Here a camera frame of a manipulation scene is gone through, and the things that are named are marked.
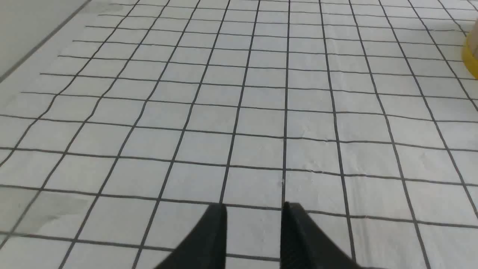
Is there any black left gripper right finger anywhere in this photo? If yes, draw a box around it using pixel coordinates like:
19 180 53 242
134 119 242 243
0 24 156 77
280 202 361 269

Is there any yellow bamboo steamer basket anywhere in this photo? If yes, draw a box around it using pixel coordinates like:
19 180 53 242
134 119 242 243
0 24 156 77
461 19 478 80

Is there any white grid tablecloth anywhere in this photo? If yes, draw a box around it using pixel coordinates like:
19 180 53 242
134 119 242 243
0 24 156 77
1 0 478 269

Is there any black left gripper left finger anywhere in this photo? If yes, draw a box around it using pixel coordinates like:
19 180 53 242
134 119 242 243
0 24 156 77
155 203 227 269

